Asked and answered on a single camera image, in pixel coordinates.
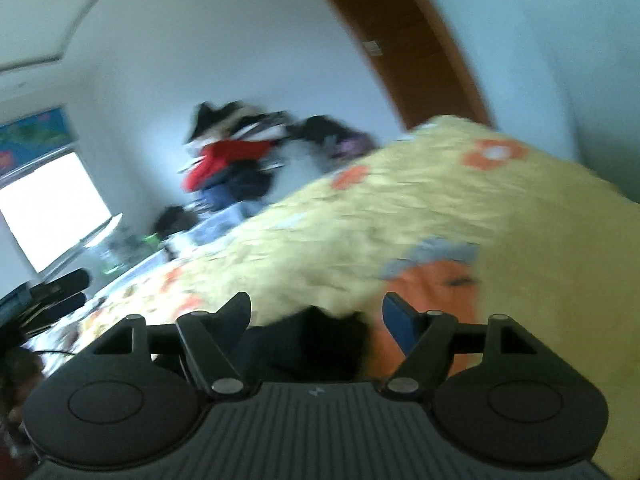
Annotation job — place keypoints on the green plastic chair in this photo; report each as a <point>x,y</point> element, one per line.
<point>147,245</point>

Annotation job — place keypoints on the blue plaid blanket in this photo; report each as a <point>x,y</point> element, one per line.
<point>220,222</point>

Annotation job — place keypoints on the brown wooden door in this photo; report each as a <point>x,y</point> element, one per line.
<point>400,35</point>

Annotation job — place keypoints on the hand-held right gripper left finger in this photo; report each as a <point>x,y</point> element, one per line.
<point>232,315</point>

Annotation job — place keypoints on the black bag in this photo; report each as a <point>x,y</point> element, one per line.
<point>175,221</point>

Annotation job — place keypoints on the window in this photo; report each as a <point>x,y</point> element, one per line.
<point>47,210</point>

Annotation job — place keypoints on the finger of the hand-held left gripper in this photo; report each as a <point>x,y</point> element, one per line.
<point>55,307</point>
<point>62,280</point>

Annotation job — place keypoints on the white wardrobe with flower stickers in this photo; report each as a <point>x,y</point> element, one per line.
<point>575,85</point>

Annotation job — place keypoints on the black backpack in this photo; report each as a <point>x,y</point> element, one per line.
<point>317,130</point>

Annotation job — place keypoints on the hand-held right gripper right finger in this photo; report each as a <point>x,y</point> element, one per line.
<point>400,322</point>

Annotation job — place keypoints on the black pants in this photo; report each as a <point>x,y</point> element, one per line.
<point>310,347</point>

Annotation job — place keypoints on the purple bag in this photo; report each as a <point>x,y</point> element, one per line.
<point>355,145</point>

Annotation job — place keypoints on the floral window curtain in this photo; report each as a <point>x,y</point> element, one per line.
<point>35,135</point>

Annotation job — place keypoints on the pile of clothes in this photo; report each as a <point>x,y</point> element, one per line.
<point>225,160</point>

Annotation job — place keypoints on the yellow printed bed sheet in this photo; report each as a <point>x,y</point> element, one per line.
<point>450,210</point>

